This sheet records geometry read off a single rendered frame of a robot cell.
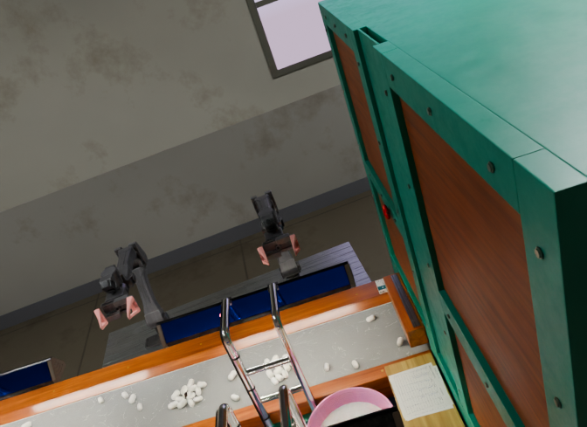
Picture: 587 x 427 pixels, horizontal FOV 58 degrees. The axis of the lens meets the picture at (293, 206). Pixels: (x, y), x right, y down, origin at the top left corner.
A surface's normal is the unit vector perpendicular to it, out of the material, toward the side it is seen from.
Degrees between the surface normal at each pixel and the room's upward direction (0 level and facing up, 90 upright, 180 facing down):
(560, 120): 0
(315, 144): 90
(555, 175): 0
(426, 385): 0
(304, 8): 90
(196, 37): 90
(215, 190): 90
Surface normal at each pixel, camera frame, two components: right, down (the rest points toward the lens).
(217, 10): 0.18, 0.42
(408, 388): -0.31, -0.84
